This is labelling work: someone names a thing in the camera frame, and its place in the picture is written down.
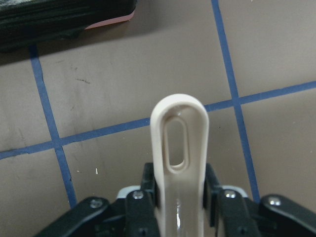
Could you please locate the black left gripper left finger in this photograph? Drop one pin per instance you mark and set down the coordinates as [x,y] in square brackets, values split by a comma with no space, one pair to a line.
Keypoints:
[132,214]

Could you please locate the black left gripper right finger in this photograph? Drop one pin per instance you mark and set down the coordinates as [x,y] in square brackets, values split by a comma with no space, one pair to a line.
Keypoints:
[233,214]

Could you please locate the beige plastic dustpan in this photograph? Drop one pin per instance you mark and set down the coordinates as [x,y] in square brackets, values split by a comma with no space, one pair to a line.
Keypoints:
[179,127]

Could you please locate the black trash bag bin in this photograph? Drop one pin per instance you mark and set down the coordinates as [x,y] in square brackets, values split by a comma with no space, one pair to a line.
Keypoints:
[26,22]

